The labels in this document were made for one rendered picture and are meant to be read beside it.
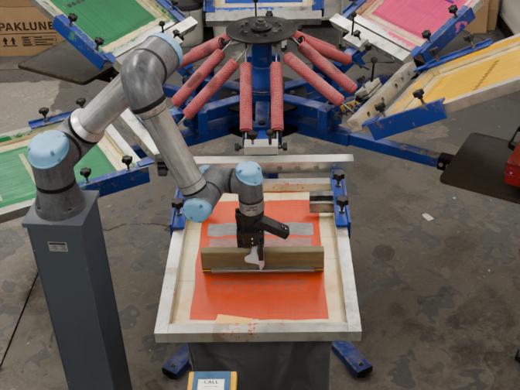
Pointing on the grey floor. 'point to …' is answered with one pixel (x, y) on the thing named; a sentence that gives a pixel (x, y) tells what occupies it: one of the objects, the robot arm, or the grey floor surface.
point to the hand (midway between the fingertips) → (262, 261)
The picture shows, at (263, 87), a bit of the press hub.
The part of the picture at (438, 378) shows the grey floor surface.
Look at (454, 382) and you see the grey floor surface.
